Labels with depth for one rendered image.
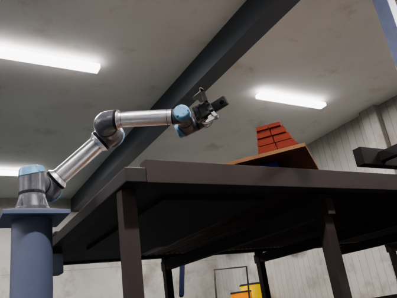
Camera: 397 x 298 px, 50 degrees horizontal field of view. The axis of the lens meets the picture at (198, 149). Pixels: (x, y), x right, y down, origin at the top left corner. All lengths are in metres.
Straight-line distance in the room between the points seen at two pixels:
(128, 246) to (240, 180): 0.56
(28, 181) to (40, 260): 0.36
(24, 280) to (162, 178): 0.71
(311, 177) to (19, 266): 1.35
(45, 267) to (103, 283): 7.63
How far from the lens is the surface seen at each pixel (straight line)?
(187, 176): 1.70
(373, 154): 2.28
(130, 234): 1.63
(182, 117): 1.95
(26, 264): 1.93
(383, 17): 3.34
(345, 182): 2.28
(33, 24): 4.34
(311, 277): 8.28
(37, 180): 2.06
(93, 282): 9.50
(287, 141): 2.37
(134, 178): 1.60
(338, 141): 7.74
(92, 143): 2.17
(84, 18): 4.23
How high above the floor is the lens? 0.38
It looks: 21 degrees up
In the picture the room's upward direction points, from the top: 8 degrees counter-clockwise
